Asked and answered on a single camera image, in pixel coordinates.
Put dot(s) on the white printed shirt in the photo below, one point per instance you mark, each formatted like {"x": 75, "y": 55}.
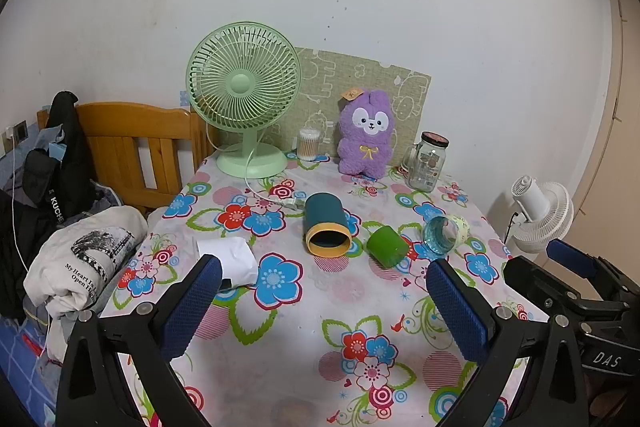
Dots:
{"x": 65, "y": 267}

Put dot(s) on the cotton swab container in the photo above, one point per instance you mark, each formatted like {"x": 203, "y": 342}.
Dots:
{"x": 310, "y": 144}

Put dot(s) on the floral tablecloth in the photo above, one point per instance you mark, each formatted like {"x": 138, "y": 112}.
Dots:
{"x": 310, "y": 307}

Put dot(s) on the teal cup with yellow rim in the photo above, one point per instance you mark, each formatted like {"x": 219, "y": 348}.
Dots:
{"x": 322, "y": 213}

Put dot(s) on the green patterned mat board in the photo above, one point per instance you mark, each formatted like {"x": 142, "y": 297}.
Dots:
{"x": 320, "y": 72}

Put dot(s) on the clear blue tape roll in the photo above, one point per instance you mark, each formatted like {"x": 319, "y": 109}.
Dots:
{"x": 442, "y": 233}

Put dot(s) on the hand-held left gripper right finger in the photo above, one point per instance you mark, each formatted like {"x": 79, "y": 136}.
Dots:
{"x": 457, "y": 312}

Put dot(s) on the glass jar with lid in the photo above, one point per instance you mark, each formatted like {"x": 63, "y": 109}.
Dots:
{"x": 430, "y": 162}

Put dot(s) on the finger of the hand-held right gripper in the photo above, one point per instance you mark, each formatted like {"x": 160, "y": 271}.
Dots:
{"x": 535, "y": 279}
{"x": 570, "y": 257}

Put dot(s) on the beige door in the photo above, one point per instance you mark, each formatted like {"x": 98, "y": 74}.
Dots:
{"x": 620, "y": 132}

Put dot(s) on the wooden bed headboard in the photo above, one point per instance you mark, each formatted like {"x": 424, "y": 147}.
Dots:
{"x": 125, "y": 147}

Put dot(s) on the white floor fan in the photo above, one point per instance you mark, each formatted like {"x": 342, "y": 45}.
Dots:
{"x": 545, "y": 212}

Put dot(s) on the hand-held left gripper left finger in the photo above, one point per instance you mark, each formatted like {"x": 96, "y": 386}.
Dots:
{"x": 192, "y": 307}

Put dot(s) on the black jacket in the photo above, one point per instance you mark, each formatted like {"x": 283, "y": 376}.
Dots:
{"x": 70, "y": 147}

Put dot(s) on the green desk fan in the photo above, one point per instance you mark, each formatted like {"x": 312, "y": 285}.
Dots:
{"x": 241, "y": 84}

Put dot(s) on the green cup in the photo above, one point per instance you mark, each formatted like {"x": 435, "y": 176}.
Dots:
{"x": 387, "y": 244}

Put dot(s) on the blue bedsheet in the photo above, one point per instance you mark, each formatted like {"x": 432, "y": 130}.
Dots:
{"x": 20, "y": 357}

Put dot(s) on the wall socket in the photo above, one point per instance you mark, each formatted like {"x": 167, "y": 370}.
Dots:
{"x": 20, "y": 132}

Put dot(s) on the white paper packet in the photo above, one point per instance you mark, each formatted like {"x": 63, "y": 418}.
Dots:
{"x": 230, "y": 257}

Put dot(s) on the purple plush toy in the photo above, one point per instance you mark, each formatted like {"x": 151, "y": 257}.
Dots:
{"x": 365, "y": 147}

